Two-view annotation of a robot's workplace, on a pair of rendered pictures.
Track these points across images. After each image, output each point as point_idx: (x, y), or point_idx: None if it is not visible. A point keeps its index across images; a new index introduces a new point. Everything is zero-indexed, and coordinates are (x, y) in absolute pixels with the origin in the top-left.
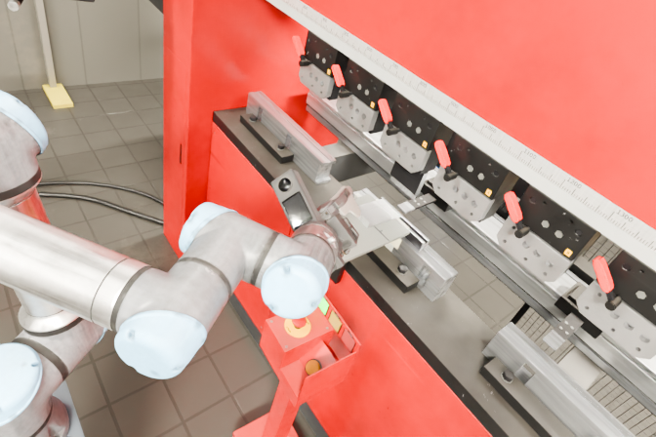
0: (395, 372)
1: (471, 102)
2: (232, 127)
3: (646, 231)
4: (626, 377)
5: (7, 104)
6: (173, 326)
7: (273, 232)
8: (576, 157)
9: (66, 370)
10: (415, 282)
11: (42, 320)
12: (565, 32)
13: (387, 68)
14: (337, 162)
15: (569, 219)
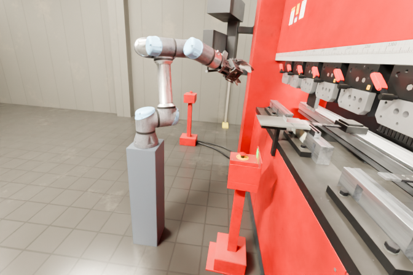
0: (286, 199)
1: (328, 43)
2: (260, 110)
3: (404, 43)
4: None
5: None
6: (154, 37)
7: None
8: (367, 32)
9: (159, 120)
10: (308, 151)
11: (160, 104)
12: None
13: (304, 54)
14: None
15: (367, 67)
